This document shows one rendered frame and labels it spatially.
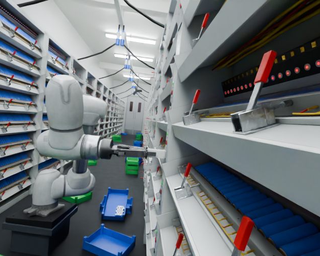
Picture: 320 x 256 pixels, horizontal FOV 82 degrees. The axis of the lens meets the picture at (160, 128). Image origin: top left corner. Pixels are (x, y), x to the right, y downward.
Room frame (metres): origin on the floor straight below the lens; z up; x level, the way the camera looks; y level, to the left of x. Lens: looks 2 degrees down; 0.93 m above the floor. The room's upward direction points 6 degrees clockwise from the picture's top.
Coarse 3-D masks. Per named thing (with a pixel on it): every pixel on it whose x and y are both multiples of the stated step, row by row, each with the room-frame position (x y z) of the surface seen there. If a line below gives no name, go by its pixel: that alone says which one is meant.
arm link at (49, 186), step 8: (40, 176) 1.21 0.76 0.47; (48, 176) 1.22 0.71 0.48; (56, 176) 1.25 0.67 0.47; (40, 184) 1.19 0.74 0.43; (48, 184) 1.21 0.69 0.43; (56, 184) 1.23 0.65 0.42; (64, 184) 1.26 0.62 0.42; (40, 192) 1.19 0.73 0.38; (48, 192) 1.20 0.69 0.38; (56, 192) 1.23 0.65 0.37; (40, 200) 1.19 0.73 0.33; (48, 200) 1.21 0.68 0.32; (56, 200) 1.26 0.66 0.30
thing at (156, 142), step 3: (165, 138) 1.35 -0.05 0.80; (153, 141) 1.34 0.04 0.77; (156, 141) 1.35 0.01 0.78; (159, 141) 1.35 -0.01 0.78; (162, 141) 1.33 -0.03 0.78; (153, 144) 1.34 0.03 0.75; (156, 144) 1.35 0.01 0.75; (159, 159) 0.93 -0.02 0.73; (162, 159) 0.74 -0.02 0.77; (159, 162) 0.88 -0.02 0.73; (162, 162) 0.74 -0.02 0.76; (162, 168) 0.74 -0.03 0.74
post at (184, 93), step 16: (192, 32) 0.65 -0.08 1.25; (176, 48) 0.73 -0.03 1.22; (176, 80) 0.65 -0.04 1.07; (192, 80) 0.66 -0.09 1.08; (208, 80) 0.66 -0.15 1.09; (224, 80) 0.67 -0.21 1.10; (176, 96) 0.65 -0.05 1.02; (192, 96) 0.66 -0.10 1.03; (208, 96) 0.66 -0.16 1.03; (224, 96) 0.67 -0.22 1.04; (176, 144) 0.65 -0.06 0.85; (160, 240) 0.65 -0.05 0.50
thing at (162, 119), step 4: (164, 112) 1.16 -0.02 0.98; (156, 116) 1.34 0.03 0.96; (160, 116) 1.35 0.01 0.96; (164, 116) 1.16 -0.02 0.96; (168, 116) 0.74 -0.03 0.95; (156, 120) 1.34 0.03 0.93; (160, 120) 1.16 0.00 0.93; (164, 120) 1.15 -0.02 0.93; (160, 124) 1.12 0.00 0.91; (164, 124) 0.89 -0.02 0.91; (160, 128) 1.19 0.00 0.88; (164, 128) 0.93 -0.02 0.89
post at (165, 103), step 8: (168, 16) 1.35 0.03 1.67; (168, 24) 1.35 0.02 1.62; (168, 32) 1.35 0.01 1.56; (168, 48) 1.35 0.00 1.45; (168, 72) 1.35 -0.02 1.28; (168, 96) 1.35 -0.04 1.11; (160, 104) 1.35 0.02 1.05; (168, 104) 1.35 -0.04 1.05; (160, 112) 1.35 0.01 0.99; (160, 136) 1.35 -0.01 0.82; (152, 160) 1.35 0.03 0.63; (152, 184) 1.35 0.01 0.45; (144, 232) 1.37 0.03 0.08; (144, 240) 1.35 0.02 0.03
